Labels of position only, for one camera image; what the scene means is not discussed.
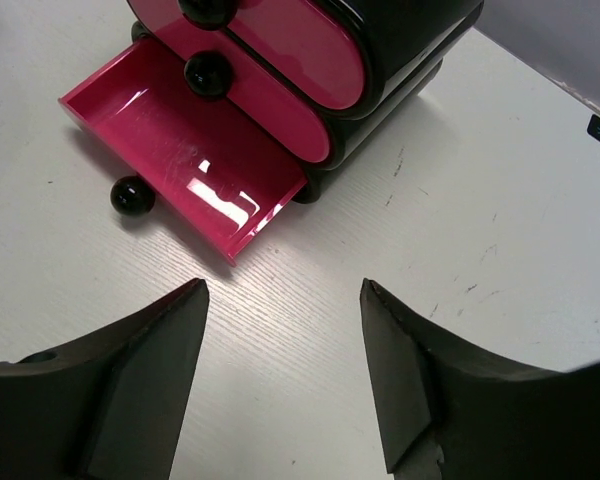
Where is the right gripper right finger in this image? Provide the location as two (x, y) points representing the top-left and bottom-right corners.
(360, 279), (600, 479)

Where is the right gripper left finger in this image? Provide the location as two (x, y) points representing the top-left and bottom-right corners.
(0, 279), (209, 479)

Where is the black drawer cabinet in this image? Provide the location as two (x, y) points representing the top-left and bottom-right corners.
(132, 1), (483, 203)

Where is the pink drawer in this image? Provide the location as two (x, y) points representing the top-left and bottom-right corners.
(59, 38), (307, 263)
(129, 1), (366, 111)
(146, 17), (331, 163)

